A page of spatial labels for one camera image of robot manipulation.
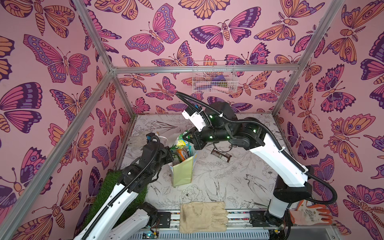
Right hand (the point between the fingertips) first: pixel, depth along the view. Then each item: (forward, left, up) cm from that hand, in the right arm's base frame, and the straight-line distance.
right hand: (183, 134), depth 56 cm
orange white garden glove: (-19, -58, -41) cm, 73 cm away
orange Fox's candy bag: (+5, +3, -23) cm, 24 cm away
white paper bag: (-2, +3, -28) cm, 28 cm away
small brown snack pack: (+13, -23, -40) cm, 48 cm away
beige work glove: (-20, -8, -42) cm, 47 cm away
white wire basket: (+52, -16, -8) cm, 55 cm away
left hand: (+4, +7, -15) cm, 17 cm away
